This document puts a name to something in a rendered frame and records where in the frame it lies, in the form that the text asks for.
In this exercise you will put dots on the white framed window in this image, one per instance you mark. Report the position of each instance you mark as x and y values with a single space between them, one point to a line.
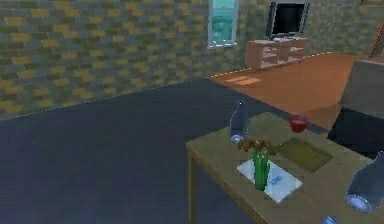
223 21

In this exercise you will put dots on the black television set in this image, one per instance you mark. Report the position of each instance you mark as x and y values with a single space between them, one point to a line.
288 18

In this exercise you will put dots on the olive wooden table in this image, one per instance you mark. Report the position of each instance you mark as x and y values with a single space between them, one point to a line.
300 190

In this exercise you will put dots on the grey sofa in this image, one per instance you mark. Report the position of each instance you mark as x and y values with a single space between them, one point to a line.
361 106

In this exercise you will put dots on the olive green flat mat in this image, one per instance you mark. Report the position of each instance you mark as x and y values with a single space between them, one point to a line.
304 154

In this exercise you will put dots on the large grey vase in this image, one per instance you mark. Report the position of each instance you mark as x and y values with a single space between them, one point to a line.
368 185

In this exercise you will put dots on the slim dark glass bottle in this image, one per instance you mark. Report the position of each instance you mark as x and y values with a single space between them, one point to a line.
239 121

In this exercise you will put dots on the pale wooden television stand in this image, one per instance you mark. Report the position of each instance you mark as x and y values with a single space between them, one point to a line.
276 52

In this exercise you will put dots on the brown wooden leaning frame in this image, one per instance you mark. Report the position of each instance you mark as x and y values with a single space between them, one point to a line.
377 40

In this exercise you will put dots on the white flat paper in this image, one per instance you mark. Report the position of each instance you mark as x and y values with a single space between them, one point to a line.
278 183

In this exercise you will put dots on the small blue object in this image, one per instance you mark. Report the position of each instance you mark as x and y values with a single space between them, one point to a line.
329 220

